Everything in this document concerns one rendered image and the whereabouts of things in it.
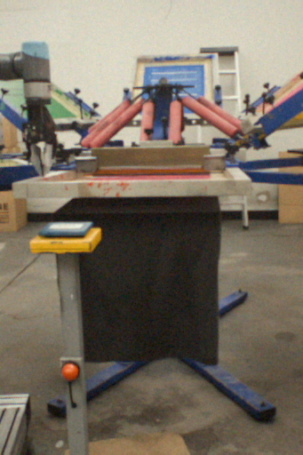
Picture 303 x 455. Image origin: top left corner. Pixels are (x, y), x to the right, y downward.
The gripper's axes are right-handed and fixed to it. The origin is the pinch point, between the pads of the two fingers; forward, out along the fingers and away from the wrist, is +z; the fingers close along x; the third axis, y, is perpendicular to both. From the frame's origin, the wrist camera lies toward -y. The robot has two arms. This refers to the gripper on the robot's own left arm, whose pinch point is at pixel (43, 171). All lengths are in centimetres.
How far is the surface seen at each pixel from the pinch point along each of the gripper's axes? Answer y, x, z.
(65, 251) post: 46, 16, 14
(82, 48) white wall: -445, -76, -99
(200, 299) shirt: 11, 44, 34
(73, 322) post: 41, 16, 31
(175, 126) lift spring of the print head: -89, 34, -13
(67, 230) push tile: 43.8, 16.7, 9.8
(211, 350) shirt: 11, 47, 48
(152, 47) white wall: -445, -4, -98
